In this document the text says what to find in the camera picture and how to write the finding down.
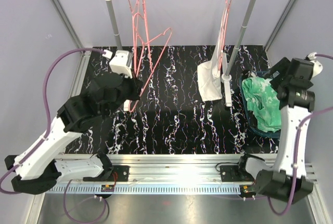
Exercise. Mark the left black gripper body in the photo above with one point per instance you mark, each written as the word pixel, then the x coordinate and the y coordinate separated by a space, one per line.
pixel 129 91

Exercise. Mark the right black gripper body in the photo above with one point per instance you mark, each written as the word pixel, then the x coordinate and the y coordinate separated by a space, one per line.
pixel 281 67

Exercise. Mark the pink wire hanger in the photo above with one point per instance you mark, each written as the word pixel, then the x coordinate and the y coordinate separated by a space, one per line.
pixel 137 12
pixel 131 109
pixel 147 34
pixel 222 33

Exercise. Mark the green tie-dye trousers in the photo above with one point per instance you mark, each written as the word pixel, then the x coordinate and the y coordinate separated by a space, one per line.
pixel 262 101

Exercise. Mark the black white tie-dye trousers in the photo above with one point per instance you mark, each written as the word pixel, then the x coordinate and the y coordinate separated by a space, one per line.
pixel 248 74

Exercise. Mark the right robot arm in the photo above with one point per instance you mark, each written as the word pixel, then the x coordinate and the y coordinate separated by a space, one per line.
pixel 286 179

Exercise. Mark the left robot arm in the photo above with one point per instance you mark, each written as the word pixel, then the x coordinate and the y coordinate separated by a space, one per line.
pixel 37 170

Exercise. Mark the blue plastic basket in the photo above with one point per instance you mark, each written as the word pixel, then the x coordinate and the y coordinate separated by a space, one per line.
pixel 251 120

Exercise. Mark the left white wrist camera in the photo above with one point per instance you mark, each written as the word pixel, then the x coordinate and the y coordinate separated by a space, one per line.
pixel 121 63

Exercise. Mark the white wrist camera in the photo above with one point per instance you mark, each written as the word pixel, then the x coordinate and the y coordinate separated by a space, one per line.
pixel 121 63
pixel 317 66

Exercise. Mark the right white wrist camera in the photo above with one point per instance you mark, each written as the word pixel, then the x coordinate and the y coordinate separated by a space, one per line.
pixel 317 66

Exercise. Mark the right aluminium corner post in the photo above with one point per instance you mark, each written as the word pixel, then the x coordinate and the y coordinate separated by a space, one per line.
pixel 280 23

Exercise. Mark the aluminium corner post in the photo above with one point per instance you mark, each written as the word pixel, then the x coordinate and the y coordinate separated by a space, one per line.
pixel 280 23
pixel 66 22

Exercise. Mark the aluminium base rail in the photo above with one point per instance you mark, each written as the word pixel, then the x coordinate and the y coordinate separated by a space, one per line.
pixel 165 169

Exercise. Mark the left aluminium corner post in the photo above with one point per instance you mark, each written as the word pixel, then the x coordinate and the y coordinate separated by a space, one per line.
pixel 66 22

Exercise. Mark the white slotted cable duct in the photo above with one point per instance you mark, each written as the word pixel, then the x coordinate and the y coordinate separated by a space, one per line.
pixel 80 188

